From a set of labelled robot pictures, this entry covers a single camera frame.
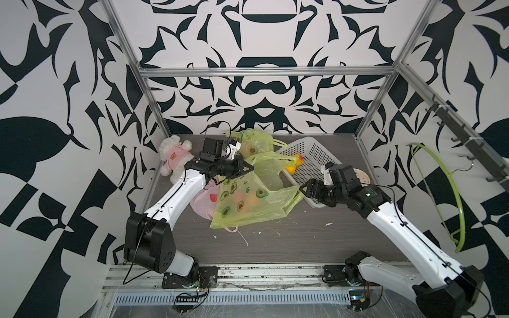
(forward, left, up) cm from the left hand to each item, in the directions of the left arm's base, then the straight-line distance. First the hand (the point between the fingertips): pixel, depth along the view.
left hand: (252, 165), depth 79 cm
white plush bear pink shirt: (+17, +37, -13) cm, 43 cm away
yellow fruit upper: (+16, -25, -18) cm, 35 cm away
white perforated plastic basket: (+20, -32, -21) cm, 43 cm away
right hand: (-9, -20, -3) cm, 22 cm away
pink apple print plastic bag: (-5, +22, -21) cm, 31 cm away
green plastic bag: (-10, -2, -5) cm, 12 cm away
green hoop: (-29, -63, -2) cm, 69 cm away
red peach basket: (-7, +6, -13) cm, 16 cm away
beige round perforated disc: (+4, -55, -21) cm, 59 cm away
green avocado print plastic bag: (+17, -1, -5) cm, 17 cm away
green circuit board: (-43, -36, -23) cm, 61 cm away
